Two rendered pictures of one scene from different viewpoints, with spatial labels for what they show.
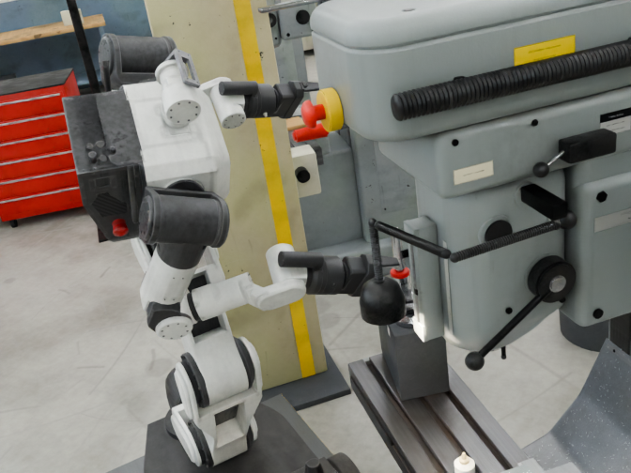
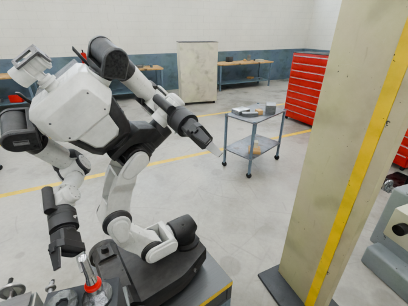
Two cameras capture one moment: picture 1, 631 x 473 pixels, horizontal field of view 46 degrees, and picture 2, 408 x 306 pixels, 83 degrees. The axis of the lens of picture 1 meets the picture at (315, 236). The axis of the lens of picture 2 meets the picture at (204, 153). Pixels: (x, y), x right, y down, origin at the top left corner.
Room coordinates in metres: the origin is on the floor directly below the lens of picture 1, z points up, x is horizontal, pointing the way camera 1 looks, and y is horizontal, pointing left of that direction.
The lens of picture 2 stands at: (1.80, -0.66, 1.83)
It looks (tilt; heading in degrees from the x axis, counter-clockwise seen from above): 28 degrees down; 79
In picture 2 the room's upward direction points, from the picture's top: straight up
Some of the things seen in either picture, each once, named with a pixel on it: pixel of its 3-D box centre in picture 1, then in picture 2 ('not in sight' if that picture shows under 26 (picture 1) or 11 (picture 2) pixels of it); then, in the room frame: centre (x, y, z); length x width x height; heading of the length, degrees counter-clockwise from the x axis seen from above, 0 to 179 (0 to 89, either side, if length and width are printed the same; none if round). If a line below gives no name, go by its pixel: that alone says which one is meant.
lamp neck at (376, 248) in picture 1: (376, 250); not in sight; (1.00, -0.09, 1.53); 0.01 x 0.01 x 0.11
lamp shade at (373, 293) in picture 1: (381, 296); not in sight; (1.00, -0.09, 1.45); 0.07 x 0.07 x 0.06
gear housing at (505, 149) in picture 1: (504, 121); not in sight; (1.07, -0.31, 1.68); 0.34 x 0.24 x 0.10; 103
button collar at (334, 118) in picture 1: (330, 110); not in sight; (1.01, -0.05, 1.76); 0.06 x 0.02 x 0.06; 13
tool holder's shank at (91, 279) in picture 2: (397, 250); (88, 271); (1.56, -0.19, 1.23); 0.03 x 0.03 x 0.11
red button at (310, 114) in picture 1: (314, 114); not in sight; (1.00, -0.03, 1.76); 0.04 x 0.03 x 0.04; 13
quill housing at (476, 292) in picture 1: (487, 248); not in sight; (1.06, -0.28, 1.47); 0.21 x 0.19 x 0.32; 13
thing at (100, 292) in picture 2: (401, 282); (95, 290); (1.56, -0.19, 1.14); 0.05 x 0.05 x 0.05
